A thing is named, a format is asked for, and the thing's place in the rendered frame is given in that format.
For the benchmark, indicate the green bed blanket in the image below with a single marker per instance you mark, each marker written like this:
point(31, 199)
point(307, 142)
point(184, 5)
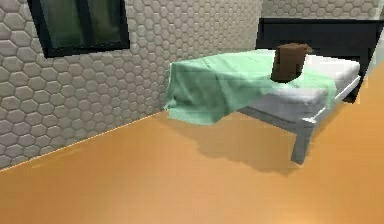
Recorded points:
point(213, 86)

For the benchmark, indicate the brown box shaped object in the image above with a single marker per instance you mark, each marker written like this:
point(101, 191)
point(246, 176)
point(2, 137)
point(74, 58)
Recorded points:
point(288, 63)

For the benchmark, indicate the grey bed with black headboard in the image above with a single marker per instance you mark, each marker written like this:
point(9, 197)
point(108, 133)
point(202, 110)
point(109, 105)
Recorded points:
point(300, 100)

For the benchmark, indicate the black framed window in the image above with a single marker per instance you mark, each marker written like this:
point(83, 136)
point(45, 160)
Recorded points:
point(83, 23)

